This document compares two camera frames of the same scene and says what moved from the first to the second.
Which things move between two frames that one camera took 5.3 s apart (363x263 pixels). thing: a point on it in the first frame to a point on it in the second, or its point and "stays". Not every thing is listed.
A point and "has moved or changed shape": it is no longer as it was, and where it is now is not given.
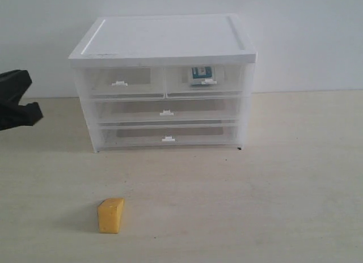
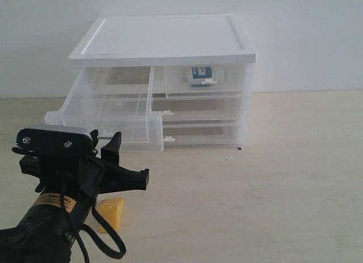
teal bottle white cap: (202, 76) stays
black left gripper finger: (13, 84) to (94, 136)
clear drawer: (127, 83) has moved or changed shape
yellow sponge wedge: (109, 211) stays
